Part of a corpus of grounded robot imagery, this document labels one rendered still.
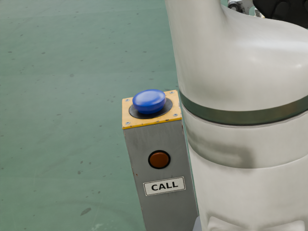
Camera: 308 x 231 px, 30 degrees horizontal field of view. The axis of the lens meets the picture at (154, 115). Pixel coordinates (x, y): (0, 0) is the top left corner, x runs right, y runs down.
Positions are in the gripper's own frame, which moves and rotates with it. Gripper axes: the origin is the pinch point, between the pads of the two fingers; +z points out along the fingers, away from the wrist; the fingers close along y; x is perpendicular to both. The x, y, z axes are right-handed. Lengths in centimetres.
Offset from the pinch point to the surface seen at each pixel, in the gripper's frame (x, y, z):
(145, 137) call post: 1.9, 17.8, 5.4
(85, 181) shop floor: -31, 39, 35
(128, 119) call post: 0.8, 19.7, 3.6
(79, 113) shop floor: -58, 47, 34
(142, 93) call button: -2.4, 18.1, 2.0
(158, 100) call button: -0.5, 15.9, 2.0
